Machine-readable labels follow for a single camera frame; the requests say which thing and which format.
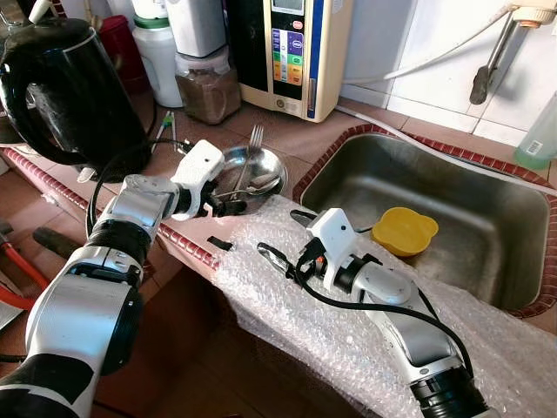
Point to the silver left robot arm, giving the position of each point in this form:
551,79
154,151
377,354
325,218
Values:
78,296

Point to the round steel bowl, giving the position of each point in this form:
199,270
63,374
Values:
261,170

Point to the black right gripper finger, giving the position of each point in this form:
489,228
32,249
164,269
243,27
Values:
277,259
303,216

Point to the stainless steel sink basin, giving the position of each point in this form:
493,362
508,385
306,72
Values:
452,226

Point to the white bottle green cap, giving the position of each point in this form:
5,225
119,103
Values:
157,61

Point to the red plastic container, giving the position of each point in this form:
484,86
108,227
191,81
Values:
122,52

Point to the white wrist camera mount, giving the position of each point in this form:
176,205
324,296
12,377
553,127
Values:
198,170
331,235

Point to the grey metal faucet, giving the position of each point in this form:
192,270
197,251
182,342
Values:
480,87

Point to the black electric kettle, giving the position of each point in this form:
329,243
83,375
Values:
70,96

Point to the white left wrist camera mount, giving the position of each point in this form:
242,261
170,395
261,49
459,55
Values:
198,170

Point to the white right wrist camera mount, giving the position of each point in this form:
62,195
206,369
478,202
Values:
331,235

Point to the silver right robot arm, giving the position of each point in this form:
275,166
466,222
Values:
409,322

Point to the silver metal spoon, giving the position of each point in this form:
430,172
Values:
265,185

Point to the clear bubble wrap sheet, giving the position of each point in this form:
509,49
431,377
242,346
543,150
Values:
348,348

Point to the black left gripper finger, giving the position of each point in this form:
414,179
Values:
237,212
237,200

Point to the glass jar brown powder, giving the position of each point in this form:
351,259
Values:
209,91

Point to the beige water ionizer machine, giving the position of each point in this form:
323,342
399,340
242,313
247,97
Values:
291,52

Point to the small black tape piece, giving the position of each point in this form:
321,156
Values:
220,243

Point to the green white tweezers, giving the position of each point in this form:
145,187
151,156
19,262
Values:
168,126

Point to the yellow plastic bowl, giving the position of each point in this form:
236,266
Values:
405,231

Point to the clear bottle green liquid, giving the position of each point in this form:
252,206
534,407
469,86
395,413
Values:
535,144

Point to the silver metal fork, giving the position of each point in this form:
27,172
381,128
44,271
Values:
252,148

